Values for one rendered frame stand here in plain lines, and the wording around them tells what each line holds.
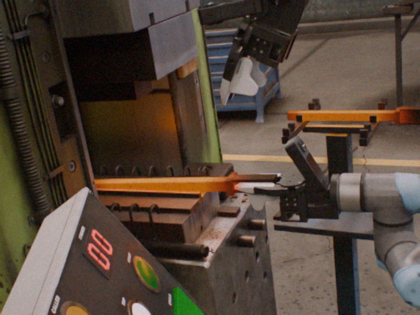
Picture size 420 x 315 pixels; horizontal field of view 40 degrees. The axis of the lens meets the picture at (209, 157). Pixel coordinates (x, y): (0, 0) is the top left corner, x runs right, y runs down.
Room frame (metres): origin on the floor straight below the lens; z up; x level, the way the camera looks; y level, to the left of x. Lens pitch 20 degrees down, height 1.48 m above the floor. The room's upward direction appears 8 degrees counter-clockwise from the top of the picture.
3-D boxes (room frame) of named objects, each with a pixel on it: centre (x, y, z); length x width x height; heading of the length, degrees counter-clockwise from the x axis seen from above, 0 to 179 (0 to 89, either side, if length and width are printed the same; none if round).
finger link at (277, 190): (1.04, -0.12, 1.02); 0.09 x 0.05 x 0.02; 69
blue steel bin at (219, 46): (5.28, -0.10, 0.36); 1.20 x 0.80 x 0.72; 68
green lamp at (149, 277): (0.66, 0.11, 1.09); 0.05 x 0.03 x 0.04; 156
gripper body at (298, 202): (1.03, -0.19, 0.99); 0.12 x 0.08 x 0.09; 66
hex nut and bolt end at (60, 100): (0.99, 0.25, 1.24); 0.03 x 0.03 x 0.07; 66
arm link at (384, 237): (0.95, -0.33, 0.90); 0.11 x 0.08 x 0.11; 176
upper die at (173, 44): (1.19, 0.22, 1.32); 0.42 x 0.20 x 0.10; 66
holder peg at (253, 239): (1.10, -0.05, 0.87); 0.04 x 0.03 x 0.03; 66
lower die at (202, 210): (1.19, 0.22, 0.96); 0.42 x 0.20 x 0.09; 66
